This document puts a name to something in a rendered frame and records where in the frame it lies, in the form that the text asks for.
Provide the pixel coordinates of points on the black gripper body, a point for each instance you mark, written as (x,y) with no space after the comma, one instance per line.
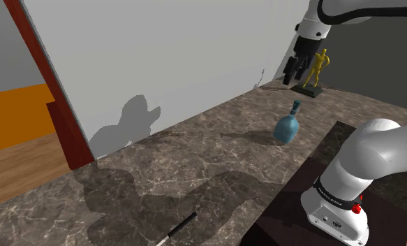
(306,47)

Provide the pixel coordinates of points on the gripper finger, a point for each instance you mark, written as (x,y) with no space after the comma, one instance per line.
(289,73)
(301,71)

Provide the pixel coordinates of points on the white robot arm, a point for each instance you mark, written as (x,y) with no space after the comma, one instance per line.
(363,160)

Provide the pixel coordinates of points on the yellow human figure statue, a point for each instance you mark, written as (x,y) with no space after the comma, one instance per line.
(317,68)

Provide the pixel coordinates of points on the blue glass bottle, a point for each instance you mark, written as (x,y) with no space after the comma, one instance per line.
(286,128)

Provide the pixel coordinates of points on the black pen with white tip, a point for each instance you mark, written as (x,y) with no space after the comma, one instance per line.
(181,225)

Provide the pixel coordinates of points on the red wooden door frame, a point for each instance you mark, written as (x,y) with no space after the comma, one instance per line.
(58,102)

